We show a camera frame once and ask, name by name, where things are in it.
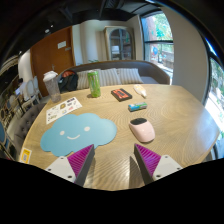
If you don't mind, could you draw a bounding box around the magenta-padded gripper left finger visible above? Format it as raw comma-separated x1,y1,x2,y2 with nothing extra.
44,143,96,188

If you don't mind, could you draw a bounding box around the yellow white card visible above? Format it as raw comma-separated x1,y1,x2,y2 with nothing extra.
19,147,33,164

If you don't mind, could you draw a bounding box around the grey tufted armchair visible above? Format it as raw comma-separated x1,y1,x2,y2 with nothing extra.
13,102,48,141

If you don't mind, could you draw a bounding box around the brown wooden door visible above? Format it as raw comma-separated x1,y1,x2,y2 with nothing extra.
30,26,76,98

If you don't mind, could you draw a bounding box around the blue cloud-shaped mouse pad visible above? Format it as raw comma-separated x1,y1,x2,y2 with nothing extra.
40,112,118,158

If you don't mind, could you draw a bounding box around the green drink can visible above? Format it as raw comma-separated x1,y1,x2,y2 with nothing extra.
87,70,102,99

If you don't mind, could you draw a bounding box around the black backpack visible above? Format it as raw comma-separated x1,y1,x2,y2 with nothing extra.
58,70,80,93

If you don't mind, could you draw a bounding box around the white sticker sheet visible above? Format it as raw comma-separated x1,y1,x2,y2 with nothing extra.
45,96,83,125

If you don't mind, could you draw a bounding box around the large glass window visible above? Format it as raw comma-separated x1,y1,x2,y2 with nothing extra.
203,56,224,159
140,11,175,84

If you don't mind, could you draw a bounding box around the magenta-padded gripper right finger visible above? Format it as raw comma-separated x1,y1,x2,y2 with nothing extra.
133,143,184,186

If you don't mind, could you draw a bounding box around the glass-door cabinet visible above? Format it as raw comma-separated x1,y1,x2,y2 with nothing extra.
103,26,136,62

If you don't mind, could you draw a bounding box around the white door sign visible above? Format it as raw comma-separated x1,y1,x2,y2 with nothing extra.
57,40,68,50

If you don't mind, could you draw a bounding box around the small green white pack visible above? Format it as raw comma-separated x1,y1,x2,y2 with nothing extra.
128,101,148,112

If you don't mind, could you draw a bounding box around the grey curved sofa bench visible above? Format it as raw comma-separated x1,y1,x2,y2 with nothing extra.
56,59,171,91

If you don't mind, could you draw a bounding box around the black and orange box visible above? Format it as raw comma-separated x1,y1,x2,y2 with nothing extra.
110,88,133,102

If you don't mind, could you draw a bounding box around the group of dining chairs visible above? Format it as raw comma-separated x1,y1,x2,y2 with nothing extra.
0,75,43,161

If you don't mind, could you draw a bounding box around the pink computer mouse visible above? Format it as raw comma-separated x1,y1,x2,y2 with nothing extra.
128,117,156,144

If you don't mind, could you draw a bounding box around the clear shaker cup white lid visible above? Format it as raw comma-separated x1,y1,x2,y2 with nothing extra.
42,70,63,103

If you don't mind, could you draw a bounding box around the person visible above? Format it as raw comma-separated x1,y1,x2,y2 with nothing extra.
14,78,27,98

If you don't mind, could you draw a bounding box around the white squeeze tube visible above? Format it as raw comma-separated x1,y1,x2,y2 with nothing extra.
133,84,148,99

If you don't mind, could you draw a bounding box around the striped cushion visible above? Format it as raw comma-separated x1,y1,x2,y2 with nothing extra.
76,68,103,90
99,68,122,88
116,67,145,85

